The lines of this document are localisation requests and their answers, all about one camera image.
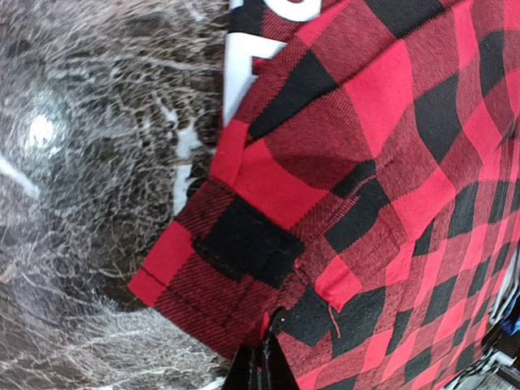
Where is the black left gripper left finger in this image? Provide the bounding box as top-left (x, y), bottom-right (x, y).
top-left (232, 347), bottom-right (258, 390)

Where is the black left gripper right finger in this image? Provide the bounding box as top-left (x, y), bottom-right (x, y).
top-left (262, 310), bottom-right (300, 390)

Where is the red black plaid shirt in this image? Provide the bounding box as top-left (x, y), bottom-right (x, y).
top-left (129, 1), bottom-right (519, 389)

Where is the folded blue plaid shirt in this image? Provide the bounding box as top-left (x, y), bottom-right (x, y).
top-left (501, 312), bottom-right (520, 336)

